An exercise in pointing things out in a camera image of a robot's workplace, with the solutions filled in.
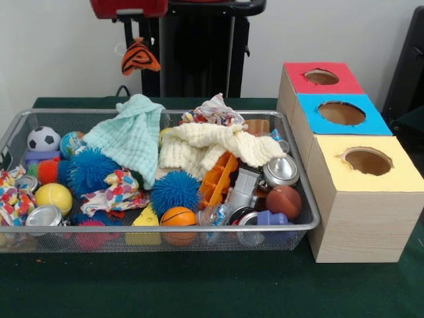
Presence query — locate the orange plastic block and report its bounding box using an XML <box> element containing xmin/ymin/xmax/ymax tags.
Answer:
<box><xmin>198</xmin><ymin>150</ymin><xmax>239</xmax><ymax>208</ymax></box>

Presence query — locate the orange basketball toy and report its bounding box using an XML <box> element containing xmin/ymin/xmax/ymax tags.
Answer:
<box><xmin>160</xmin><ymin>207</ymin><xmax>199</xmax><ymax>246</ymax></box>

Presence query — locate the blue fuzzy ball with eyes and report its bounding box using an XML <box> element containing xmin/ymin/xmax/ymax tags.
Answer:
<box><xmin>68</xmin><ymin>147</ymin><xmax>122</xmax><ymax>196</ymax></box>

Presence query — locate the black and white soccer ball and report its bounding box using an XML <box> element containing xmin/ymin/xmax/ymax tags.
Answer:
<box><xmin>26</xmin><ymin>127</ymin><xmax>62</xmax><ymax>152</ymax></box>

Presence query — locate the black chair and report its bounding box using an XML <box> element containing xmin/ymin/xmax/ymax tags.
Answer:
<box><xmin>380</xmin><ymin>5</ymin><xmax>424</xmax><ymax>117</ymax></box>

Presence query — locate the dark green tablecloth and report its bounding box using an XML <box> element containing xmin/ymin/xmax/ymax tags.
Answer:
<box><xmin>0</xmin><ymin>96</ymin><xmax>424</xmax><ymax>318</ymax></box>

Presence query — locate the clear mesh bin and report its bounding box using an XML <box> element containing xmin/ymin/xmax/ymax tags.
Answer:
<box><xmin>0</xmin><ymin>109</ymin><xmax>321</xmax><ymax>254</ymax></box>

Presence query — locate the brown football toy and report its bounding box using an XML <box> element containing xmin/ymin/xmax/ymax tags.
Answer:
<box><xmin>266</xmin><ymin>184</ymin><xmax>303</xmax><ymax>221</ymax></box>

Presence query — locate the mint knitted cloth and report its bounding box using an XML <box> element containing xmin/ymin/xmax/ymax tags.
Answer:
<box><xmin>82</xmin><ymin>93</ymin><xmax>166</xmax><ymax>190</ymax></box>

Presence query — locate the globe print ball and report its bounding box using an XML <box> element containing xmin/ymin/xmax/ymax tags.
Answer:
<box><xmin>58</xmin><ymin>131</ymin><xmax>87</xmax><ymax>159</ymax></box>

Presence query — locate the blue spiky ball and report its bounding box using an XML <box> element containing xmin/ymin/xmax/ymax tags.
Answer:
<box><xmin>149</xmin><ymin>170</ymin><xmax>203</xmax><ymax>218</ymax></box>

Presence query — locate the wooden box with three holes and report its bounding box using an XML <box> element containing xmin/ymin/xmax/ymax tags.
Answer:
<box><xmin>276</xmin><ymin>61</ymin><xmax>424</xmax><ymax>264</ymax></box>

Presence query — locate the cream muslin cloth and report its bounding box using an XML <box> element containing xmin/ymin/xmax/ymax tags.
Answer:
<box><xmin>158</xmin><ymin>123</ymin><xmax>288</xmax><ymax>180</ymax></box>

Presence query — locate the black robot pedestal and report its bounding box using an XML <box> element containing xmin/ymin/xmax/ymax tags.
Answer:
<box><xmin>140</xmin><ymin>0</ymin><xmax>268</xmax><ymax>99</ymax></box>

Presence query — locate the orange striped plush tiger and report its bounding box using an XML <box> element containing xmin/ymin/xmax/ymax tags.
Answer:
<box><xmin>121</xmin><ymin>36</ymin><xmax>162</xmax><ymax>76</ymax></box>

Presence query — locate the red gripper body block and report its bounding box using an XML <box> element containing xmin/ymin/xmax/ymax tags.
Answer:
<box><xmin>89</xmin><ymin>0</ymin><xmax>169</xmax><ymax>19</ymax></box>

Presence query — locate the silver drink can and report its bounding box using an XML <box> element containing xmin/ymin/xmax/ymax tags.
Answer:
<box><xmin>262</xmin><ymin>154</ymin><xmax>301</xmax><ymax>188</ymax></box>

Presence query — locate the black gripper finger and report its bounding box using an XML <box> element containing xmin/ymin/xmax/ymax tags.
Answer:
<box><xmin>142</xmin><ymin>16</ymin><xmax>154</xmax><ymax>43</ymax></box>
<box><xmin>124</xmin><ymin>17</ymin><xmax>134</xmax><ymax>50</ymax></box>

